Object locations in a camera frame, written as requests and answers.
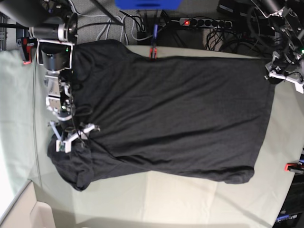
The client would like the light green table cloth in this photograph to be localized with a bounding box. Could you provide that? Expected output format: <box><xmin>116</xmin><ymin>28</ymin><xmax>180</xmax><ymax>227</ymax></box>
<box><xmin>0</xmin><ymin>51</ymin><xmax>304</xmax><ymax>228</ymax></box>

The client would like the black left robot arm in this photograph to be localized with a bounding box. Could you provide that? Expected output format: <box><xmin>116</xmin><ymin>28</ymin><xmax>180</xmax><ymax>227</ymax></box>
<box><xmin>247</xmin><ymin>0</ymin><xmax>304</xmax><ymax>93</ymax></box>

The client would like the blue plastic box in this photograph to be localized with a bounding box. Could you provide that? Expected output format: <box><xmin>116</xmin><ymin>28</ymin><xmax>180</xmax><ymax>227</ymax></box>
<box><xmin>115</xmin><ymin>0</ymin><xmax>181</xmax><ymax>10</ymax></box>

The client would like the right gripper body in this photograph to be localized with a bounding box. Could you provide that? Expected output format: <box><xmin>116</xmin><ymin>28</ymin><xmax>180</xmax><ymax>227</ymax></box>
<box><xmin>58</xmin><ymin>116</ymin><xmax>83</xmax><ymax>142</ymax></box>

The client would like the red black clamp middle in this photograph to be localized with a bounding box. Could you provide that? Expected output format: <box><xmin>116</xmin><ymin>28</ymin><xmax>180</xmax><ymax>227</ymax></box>
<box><xmin>149</xmin><ymin>24</ymin><xmax>158</xmax><ymax>60</ymax></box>

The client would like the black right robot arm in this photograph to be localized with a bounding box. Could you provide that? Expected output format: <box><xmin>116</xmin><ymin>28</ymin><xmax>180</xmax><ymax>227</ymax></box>
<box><xmin>0</xmin><ymin>0</ymin><xmax>77</xmax><ymax>143</ymax></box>

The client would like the dark grey t-shirt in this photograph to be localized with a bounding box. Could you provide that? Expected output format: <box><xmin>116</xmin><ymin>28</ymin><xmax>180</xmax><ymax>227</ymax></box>
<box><xmin>47</xmin><ymin>40</ymin><xmax>275</xmax><ymax>191</ymax></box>

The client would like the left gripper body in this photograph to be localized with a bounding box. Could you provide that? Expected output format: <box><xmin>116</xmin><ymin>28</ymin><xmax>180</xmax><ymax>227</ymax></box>
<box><xmin>270</xmin><ymin>52</ymin><xmax>304</xmax><ymax>72</ymax></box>

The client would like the grey looped cable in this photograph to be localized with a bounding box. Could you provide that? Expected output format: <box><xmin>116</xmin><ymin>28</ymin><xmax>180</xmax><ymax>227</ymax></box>
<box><xmin>71</xmin><ymin>9</ymin><xmax>143</xmax><ymax>46</ymax></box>

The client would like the red black clamp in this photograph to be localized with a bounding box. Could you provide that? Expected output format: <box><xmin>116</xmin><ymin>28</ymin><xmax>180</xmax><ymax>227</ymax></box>
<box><xmin>285</xmin><ymin>149</ymin><xmax>304</xmax><ymax>175</ymax></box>
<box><xmin>16</xmin><ymin>37</ymin><xmax>37</xmax><ymax>65</ymax></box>
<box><xmin>149</xmin><ymin>24</ymin><xmax>158</xmax><ymax>60</ymax></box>

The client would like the black power strip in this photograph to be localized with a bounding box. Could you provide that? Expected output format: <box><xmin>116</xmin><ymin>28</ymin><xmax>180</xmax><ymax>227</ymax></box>
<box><xmin>179</xmin><ymin>18</ymin><xmax>233</xmax><ymax>29</ymax></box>

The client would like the red black clamp right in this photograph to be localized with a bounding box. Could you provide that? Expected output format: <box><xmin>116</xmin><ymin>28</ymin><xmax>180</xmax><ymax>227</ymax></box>
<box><xmin>285</xmin><ymin>149</ymin><xmax>304</xmax><ymax>175</ymax></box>

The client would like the red black clamp left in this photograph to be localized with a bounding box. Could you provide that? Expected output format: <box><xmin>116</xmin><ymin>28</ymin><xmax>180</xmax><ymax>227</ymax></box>
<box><xmin>16</xmin><ymin>37</ymin><xmax>37</xmax><ymax>65</ymax></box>

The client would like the beige plastic bin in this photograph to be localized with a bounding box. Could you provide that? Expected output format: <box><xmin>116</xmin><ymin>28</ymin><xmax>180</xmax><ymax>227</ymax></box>
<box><xmin>0</xmin><ymin>180</ymin><xmax>56</xmax><ymax>228</ymax></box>

